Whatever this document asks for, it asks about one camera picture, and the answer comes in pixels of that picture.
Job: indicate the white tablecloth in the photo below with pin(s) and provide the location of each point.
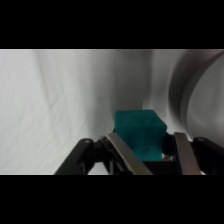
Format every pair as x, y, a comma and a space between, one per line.
50, 100

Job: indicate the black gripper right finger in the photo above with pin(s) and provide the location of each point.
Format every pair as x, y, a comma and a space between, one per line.
196, 156

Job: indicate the blue-teal foam cube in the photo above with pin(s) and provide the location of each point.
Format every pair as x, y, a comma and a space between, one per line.
141, 130

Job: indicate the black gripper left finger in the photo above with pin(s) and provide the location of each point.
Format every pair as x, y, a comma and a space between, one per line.
100, 156

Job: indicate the grey bowl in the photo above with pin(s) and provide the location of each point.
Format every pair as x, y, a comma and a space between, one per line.
203, 100

